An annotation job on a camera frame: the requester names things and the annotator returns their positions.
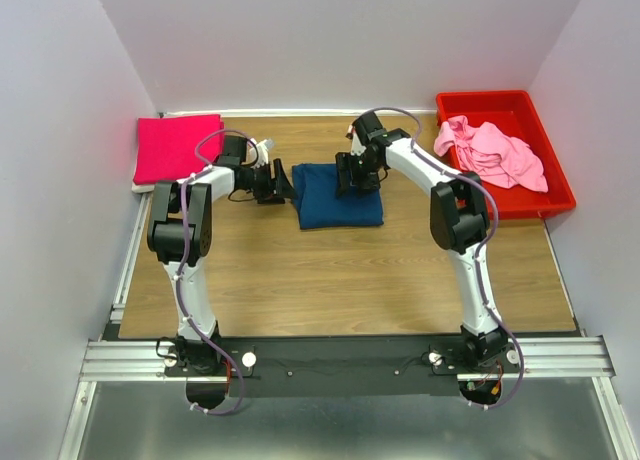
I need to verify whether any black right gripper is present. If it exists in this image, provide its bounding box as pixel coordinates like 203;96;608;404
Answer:
333;152;381;200

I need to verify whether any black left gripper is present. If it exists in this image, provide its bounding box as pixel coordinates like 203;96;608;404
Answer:
243;158;299;204

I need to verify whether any navy blue printed t-shirt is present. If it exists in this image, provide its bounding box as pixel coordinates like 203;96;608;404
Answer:
292;163;384;230

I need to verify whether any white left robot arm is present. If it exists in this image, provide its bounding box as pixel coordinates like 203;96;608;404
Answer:
147;158;297;375

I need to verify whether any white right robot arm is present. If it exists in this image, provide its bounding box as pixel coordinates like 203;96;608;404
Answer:
336;127;509;372

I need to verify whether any folded magenta t-shirt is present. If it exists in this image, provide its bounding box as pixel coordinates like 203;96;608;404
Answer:
132;114;224;184

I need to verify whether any light pink t-shirt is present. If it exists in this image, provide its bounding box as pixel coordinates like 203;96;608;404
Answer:
434;115;548;193

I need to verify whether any red plastic bin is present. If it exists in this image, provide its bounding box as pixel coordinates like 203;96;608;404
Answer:
436;90;576;220

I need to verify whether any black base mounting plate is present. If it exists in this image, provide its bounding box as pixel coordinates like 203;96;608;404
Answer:
156;335;520;405

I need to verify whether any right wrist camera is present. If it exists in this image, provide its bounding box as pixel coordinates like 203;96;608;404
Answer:
346;112;387;155

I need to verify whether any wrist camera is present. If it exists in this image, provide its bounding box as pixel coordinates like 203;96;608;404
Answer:
214;135;275;168
346;112;387;155

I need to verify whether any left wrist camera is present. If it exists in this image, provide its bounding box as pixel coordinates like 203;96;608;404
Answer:
214;135;275;168

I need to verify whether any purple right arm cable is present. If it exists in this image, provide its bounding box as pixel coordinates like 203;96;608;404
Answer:
347;107;526;411

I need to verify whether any aluminium extrusion rail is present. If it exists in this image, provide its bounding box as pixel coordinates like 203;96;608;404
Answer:
80;336;615;382

